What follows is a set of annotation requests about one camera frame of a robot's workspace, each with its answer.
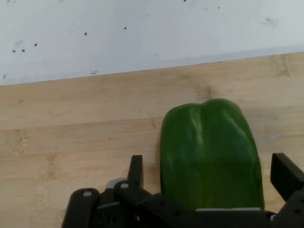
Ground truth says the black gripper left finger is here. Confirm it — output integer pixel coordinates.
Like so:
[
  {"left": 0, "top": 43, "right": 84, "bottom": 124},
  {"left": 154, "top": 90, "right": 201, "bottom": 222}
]
[{"left": 61, "top": 155, "right": 167, "bottom": 228}]

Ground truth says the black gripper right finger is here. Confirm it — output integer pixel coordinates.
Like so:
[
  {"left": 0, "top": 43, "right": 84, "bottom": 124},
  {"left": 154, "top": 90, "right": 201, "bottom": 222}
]
[{"left": 270, "top": 152, "right": 304, "bottom": 228}]

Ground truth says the green bell pepper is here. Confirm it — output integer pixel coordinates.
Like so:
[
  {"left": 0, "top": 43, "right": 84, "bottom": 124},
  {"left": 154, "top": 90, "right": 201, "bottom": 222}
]
[{"left": 159, "top": 98, "right": 265, "bottom": 212}]

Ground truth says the bamboo cutting board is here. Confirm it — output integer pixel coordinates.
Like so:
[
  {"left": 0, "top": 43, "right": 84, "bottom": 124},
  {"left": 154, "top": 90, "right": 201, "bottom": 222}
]
[{"left": 0, "top": 52, "right": 304, "bottom": 228}]

